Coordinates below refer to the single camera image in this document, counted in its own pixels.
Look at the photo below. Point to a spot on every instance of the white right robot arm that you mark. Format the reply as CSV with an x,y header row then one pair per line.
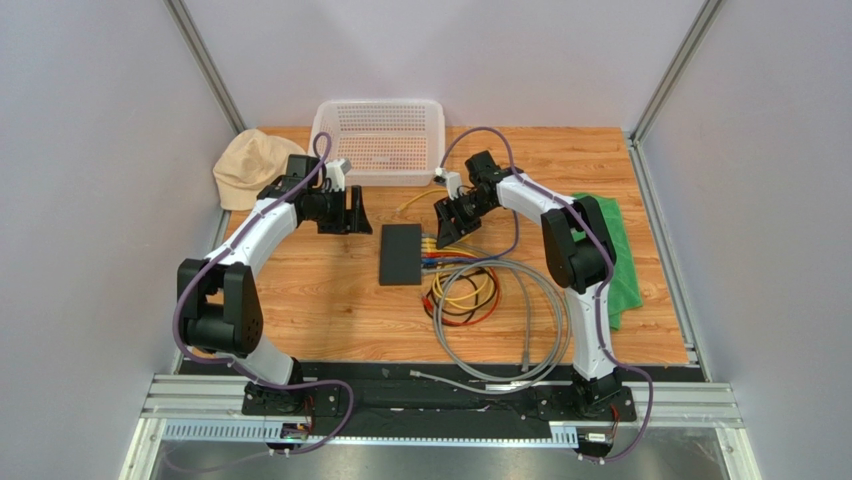
x,y
579,254

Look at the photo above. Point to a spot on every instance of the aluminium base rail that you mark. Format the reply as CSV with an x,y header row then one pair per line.
x,y
421,412

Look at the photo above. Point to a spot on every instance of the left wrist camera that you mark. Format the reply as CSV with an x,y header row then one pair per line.
x,y
335,172

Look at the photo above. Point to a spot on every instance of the cream bucket hat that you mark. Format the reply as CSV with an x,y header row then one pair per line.
x,y
251,161

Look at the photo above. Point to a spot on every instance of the green cloth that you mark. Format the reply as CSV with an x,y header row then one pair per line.
x,y
625,293

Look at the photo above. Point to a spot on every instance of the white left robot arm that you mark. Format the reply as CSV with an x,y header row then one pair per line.
x,y
218,311

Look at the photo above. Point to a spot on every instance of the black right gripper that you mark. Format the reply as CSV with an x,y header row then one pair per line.
x,y
458,211

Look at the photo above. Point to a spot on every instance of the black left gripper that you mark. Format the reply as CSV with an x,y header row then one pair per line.
x,y
351,221

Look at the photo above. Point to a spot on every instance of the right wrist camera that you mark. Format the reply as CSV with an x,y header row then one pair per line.
x,y
450,180

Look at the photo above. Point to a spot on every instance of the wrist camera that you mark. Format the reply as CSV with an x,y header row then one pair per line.
x,y
335,172
450,180

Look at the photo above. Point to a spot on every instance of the black network switch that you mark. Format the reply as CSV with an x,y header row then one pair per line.
x,y
400,255

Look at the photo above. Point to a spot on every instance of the white perforated plastic basket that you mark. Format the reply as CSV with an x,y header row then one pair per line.
x,y
388,142

